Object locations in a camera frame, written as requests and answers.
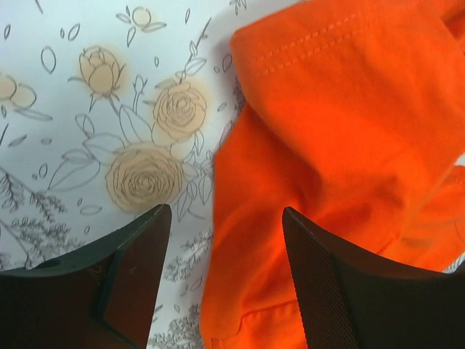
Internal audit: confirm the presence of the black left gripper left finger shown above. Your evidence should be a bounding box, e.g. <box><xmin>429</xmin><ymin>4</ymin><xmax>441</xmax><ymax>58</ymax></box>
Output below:
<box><xmin>1</xmin><ymin>204</ymin><xmax>171</xmax><ymax>348</ymax></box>

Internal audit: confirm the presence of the orange t shirt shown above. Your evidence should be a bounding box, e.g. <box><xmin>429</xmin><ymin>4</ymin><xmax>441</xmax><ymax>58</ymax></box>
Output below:
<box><xmin>200</xmin><ymin>1</ymin><xmax>464</xmax><ymax>348</ymax></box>

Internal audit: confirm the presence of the floral patterned table mat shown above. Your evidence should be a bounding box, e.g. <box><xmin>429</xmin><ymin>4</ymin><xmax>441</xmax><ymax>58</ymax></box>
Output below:
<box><xmin>1</xmin><ymin>1</ymin><xmax>301</xmax><ymax>348</ymax></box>

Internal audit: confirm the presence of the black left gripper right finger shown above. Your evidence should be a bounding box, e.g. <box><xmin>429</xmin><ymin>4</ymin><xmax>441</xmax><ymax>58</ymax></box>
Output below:
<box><xmin>282</xmin><ymin>207</ymin><xmax>464</xmax><ymax>349</ymax></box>

